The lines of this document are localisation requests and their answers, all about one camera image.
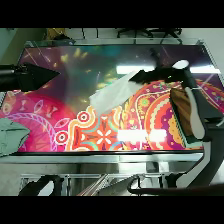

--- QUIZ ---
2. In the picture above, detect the black office chair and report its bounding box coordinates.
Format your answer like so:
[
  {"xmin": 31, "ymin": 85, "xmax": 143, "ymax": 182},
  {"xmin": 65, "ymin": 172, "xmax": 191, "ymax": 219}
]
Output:
[
  {"xmin": 153, "ymin": 28, "xmax": 183, "ymax": 39},
  {"xmin": 116, "ymin": 28, "xmax": 155, "ymax": 39}
]

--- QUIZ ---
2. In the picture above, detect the brown garment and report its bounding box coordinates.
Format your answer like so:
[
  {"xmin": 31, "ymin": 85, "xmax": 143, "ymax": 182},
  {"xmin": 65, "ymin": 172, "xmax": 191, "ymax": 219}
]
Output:
[{"xmin": 169, "ymin": 87, "xmax": 205, "ymax": 148}]

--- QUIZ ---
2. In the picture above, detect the pale green garment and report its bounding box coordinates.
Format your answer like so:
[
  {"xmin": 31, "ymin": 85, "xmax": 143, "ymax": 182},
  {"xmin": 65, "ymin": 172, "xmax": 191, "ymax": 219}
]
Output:
[{"xmin": 0, "ymin": 117, "xmax": 32, "ymax": 158}]

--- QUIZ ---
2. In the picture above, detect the white shirt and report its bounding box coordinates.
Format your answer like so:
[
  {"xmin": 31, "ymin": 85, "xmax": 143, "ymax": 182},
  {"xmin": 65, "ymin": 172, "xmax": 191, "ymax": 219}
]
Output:
[{"xmin": 89, "ymin": 70, "xmax": 140, "ymax": 117}]

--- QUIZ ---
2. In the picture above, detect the black cable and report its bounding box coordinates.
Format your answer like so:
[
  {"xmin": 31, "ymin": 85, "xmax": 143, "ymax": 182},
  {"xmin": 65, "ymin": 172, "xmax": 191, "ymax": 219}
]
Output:
[{"xmin": 127, "ymin": 175, "xmax": 224, "ymax": 196}]

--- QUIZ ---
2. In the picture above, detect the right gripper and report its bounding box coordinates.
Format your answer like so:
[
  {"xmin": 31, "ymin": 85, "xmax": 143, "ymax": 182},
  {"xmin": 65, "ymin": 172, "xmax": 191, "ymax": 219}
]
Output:
[{"xmin": 141, "ymin": 67, "xmax": 176, "ymax": 84}]

